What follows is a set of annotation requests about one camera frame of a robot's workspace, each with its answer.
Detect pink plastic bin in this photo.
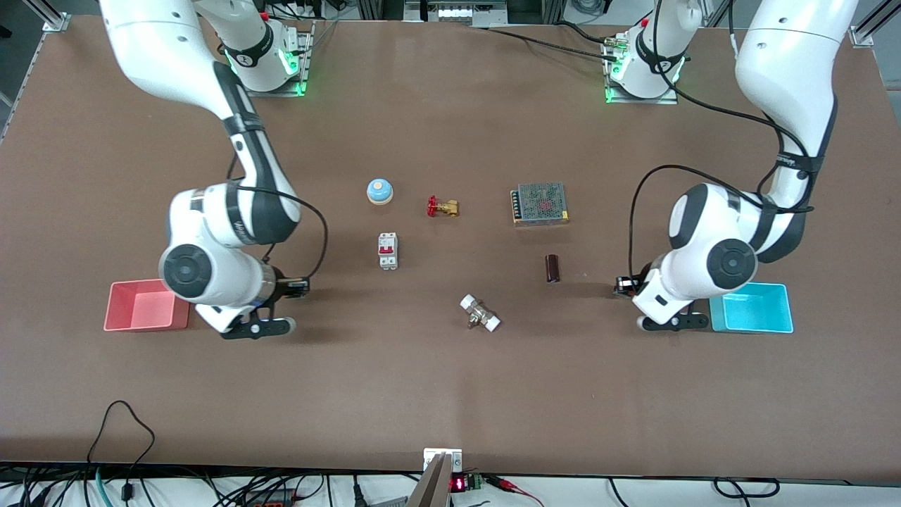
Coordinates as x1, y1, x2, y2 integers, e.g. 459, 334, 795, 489
103, 280, 191, 332

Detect cyan plastic bin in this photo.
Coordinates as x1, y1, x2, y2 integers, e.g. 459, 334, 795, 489
709, 282, 794, 334

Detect metal mesh power supply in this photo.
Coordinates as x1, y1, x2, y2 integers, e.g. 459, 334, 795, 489
510, 182, 570, 227

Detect white-capped metal fitting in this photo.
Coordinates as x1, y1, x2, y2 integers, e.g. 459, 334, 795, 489
460, 294, 502, 333

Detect red clip lead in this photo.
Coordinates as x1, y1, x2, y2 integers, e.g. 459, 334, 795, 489
486, 476, 546, 506

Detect grey metal rack unit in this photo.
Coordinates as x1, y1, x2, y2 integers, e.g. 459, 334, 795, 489
405, 0, 509, 27

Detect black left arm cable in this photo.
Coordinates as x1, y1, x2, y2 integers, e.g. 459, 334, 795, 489
626, 0, 817, 282

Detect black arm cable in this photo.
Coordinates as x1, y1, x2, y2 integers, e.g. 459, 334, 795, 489
626, 0, 817, 282
225, 151, 329, 282

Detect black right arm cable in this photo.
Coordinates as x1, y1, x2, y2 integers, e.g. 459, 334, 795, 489
225, 151, 329, 282

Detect black looped cable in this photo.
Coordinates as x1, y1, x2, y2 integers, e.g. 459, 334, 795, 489
86, 400, 157, 497

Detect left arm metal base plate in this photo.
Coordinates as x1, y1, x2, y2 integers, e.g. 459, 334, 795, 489
604, 32, 680, 106

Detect black coiled cable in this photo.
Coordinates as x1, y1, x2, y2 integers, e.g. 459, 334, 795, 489
712, 477, 781, 499

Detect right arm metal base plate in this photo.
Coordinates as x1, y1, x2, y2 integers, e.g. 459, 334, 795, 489
234, 20, 314, 98

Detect white mount bracket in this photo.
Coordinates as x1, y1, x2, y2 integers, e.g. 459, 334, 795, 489
423, 448, 463, 472

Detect grey camera mount bar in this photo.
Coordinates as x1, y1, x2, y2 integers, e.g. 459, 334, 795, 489
407, 452, 453, 507

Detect black table cable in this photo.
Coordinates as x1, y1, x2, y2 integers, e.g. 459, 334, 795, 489
556, 20, 620, 44
470, 25, 615, 58

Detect aluminium frame profile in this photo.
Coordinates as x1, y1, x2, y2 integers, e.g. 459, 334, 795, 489
25, 0, 71, 32
848, 0, 901, 49

